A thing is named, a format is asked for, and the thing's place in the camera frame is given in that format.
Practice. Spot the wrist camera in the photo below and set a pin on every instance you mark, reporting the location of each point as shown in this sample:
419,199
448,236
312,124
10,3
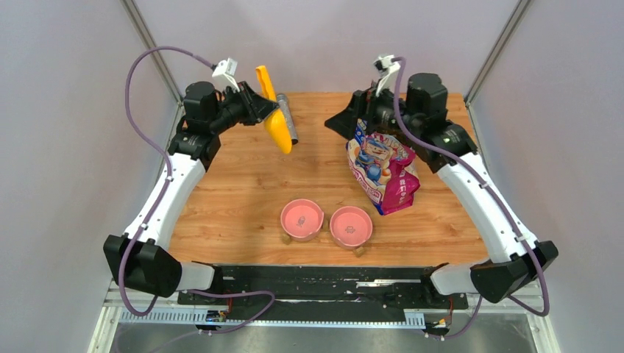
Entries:
388,68
224,75

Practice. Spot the pink blue pet food bag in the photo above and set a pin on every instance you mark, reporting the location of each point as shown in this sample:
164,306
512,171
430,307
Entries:
384,168

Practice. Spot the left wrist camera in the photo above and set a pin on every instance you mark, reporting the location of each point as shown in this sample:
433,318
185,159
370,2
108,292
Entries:
224,75

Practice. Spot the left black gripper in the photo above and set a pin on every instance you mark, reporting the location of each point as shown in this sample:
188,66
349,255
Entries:
256,107

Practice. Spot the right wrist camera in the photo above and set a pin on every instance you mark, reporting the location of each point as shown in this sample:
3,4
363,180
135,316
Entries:
388,68

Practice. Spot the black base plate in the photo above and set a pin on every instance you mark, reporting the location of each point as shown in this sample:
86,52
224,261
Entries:
337,293

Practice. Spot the left pink pet bowl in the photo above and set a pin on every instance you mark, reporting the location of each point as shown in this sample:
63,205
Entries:
301,220

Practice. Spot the yellow plastic scoop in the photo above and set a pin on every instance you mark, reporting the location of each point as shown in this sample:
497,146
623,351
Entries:
275,124

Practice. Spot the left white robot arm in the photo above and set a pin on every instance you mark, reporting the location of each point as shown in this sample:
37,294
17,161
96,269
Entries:
139,259

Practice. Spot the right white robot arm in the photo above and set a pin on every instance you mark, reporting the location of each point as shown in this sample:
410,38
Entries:
516,256

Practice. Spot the right pink pet bowl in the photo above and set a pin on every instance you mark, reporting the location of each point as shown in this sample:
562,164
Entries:
351,227

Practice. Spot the aluminium rail frame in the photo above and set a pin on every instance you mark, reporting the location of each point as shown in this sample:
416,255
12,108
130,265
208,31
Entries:
482,327

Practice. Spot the grey metal cylinder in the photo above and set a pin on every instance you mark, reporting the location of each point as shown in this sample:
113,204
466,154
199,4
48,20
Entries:
282,100

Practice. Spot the pink pet bowl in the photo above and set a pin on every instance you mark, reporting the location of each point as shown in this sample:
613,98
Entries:
301,220
351,227

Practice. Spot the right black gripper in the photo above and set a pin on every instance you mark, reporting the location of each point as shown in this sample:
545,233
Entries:
365,108

